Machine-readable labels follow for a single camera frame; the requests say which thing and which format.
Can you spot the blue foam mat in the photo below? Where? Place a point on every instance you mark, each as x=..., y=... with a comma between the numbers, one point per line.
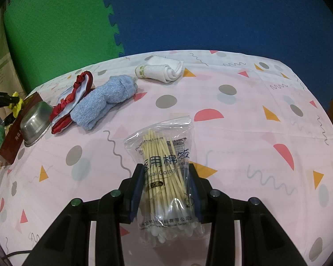
x=224, y=13

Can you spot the red tin box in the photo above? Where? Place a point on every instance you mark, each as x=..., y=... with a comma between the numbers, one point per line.
x=12, y=141

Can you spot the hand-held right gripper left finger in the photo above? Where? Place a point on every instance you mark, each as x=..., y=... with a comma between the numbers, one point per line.
x=137, y=188

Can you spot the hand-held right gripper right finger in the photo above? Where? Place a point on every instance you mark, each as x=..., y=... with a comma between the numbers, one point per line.
x=194, y=196

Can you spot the yellow soft toy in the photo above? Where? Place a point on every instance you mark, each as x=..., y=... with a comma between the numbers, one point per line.
x=16, y=108

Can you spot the red white scrunchie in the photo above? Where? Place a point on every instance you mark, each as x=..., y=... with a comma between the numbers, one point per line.
x=63, y=108

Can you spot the steel bowl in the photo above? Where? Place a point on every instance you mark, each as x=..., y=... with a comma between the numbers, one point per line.
x=34, y=124

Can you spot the cotton swab bag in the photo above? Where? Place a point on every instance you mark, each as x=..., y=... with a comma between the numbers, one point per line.
x=161, y=155

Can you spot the teal fluffy pompom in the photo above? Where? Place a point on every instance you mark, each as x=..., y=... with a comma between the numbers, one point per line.
x=0, y=137

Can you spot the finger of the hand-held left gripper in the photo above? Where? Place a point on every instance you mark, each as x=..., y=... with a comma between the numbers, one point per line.
x=2, y=99

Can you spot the white towel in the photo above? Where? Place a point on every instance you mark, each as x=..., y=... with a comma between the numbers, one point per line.
x=161, y=68

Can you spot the green foam mat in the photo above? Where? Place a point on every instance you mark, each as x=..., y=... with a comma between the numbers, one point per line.
x=58, y=33

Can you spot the light blue towel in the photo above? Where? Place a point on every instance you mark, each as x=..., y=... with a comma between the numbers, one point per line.
x=100, y=102

